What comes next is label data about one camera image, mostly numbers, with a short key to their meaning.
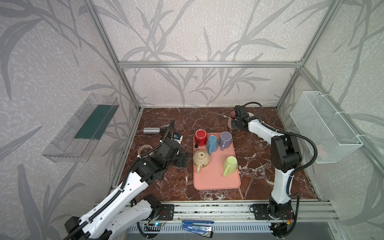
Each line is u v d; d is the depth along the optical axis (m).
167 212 0.73
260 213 0.74
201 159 0.84
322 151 0.72
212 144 0.90
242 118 0.78
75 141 0.64
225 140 0.92
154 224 0.71
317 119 0.68
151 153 0.54
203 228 0.68
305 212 0.75
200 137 0.94
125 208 0.45
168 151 0.52
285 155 0.53
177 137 0.63
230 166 0.80
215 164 0.90
